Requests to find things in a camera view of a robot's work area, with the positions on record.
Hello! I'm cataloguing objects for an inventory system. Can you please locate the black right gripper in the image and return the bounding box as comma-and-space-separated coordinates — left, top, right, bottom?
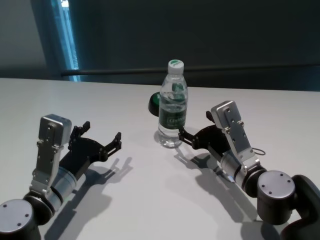
178, 110, 232, 158

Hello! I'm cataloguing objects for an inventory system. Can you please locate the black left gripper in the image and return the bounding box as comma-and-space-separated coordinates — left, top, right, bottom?
59, 120, 123, 181

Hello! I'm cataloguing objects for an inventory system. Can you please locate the clear green-label water bottle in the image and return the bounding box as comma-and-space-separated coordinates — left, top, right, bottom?
158, 59, 188, 149

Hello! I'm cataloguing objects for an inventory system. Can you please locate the green button with black base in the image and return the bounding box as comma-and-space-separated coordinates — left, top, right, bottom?
147, 91, 161, 117

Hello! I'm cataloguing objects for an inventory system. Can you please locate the blue glass window strip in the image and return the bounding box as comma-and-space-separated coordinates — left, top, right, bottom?
51, 0, 82, 83

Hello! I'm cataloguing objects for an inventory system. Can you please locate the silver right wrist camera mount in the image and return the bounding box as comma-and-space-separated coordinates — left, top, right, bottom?
210, 100, 263, 177

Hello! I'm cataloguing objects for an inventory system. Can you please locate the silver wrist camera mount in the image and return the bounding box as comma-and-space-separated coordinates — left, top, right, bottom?
29, 113, 73, 200
210, 100, 263, 177

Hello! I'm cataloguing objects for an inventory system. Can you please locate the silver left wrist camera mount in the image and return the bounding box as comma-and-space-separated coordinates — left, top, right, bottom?
29, 113, 73, 200

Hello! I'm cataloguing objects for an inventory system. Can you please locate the dark horizontal rail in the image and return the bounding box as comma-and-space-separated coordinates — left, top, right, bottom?
61, 64, 320, 77

